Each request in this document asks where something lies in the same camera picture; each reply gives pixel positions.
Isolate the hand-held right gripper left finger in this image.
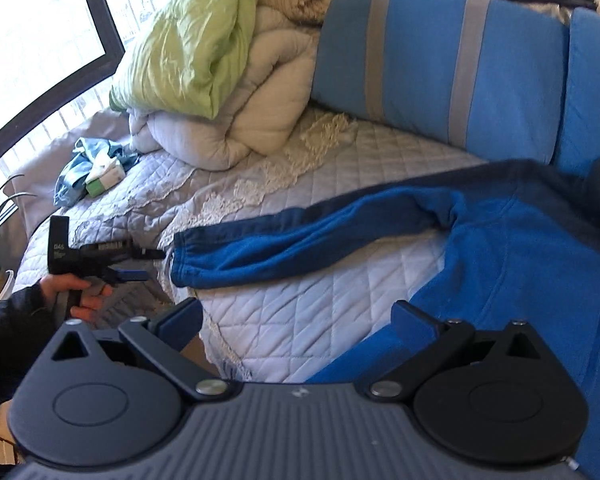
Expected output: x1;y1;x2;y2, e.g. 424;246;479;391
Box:
51;298;230;402

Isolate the cream comforter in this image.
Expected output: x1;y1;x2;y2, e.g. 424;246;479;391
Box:
127;5;326;171

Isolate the teal cloth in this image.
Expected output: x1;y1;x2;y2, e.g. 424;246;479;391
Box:
54;137;141;206

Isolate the person's left hand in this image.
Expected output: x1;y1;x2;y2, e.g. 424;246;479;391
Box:
37;275;115;323

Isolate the blue fleece jacket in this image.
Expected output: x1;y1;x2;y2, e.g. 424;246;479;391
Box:
170;150;600;466

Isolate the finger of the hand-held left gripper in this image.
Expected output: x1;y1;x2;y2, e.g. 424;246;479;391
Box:
79;239;167;261
81;264;151;286

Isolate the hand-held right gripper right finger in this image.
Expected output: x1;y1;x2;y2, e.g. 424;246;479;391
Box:
369;300;543;403

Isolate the green white tissue pack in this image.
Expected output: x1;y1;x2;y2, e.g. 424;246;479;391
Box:
84;157;127;196

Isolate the person's left forearm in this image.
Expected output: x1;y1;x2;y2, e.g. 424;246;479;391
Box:
0;285;56;421

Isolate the blue grey-striped pillow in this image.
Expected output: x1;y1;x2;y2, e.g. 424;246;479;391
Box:
311;0;571;166
550;7;600;176

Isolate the white quilted bedspread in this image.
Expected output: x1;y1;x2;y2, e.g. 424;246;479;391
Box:
5;100;491;386

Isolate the dark window frame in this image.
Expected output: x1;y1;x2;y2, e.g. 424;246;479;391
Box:
0;0;127;177

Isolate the light green duvet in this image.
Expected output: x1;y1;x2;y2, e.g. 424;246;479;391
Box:
109;0;261;121

